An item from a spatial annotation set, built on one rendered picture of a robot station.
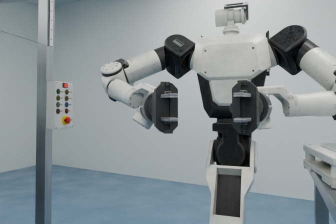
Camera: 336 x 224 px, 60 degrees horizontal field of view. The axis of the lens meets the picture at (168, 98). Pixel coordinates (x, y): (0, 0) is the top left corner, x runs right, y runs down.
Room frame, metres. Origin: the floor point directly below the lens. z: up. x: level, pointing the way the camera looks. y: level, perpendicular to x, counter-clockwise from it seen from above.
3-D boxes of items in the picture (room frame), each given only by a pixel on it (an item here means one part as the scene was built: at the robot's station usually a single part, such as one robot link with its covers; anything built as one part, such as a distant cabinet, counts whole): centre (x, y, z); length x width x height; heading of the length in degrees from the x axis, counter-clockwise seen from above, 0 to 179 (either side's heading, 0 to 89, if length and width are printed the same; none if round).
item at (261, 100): (0.72, -0.20, 1.05); 0.12 x 0.10 x 0.13; 154
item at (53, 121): (1.66, 0.61, 1.06); 0.17 x 0.06 x 0.26; 166
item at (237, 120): (0.64, -0.16, 1.02); 0.06 x 0.03 x 0.02; 154
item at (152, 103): (0.76, 0.02, 1.05); 0.12 x 0.10 x 0.13; 14
